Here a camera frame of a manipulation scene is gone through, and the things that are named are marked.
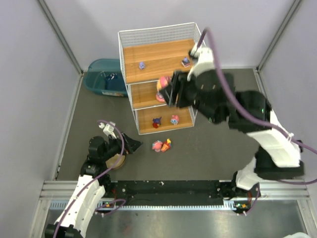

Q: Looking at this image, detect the dark blue object in bin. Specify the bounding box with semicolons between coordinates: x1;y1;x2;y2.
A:
106;73;117;81

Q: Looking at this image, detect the purple bunny pink donut toy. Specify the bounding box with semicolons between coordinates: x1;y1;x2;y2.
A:
156;92;165;102

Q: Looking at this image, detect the white wire wooden shelf rack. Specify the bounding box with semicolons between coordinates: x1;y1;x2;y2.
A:
118;22;201;135

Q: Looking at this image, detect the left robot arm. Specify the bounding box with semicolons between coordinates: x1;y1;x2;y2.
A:
44;132;142;238

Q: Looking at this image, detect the small purple cake toy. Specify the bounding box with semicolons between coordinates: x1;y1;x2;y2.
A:
181;57;191;67

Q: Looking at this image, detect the blue stitch toy figure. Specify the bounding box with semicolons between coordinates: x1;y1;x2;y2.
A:
152;117;161;128

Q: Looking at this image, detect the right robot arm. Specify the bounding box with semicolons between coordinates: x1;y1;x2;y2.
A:
158;69;305;199

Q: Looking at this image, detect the tan overturned bowl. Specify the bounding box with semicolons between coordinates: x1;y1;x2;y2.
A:
106;154;126;170

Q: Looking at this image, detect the pink melody toy on shelf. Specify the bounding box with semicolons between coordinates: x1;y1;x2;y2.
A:
170;115;179;125

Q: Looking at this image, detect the teal plastic bin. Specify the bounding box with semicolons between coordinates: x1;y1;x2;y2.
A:
83;59;128;97

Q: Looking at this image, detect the small purple blob toy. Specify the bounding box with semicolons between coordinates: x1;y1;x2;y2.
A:
139;61;146;70

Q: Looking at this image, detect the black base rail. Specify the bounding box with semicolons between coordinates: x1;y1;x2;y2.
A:
108;179;238;206

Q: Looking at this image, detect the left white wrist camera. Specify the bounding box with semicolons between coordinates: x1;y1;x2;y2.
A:
99;122;117;139

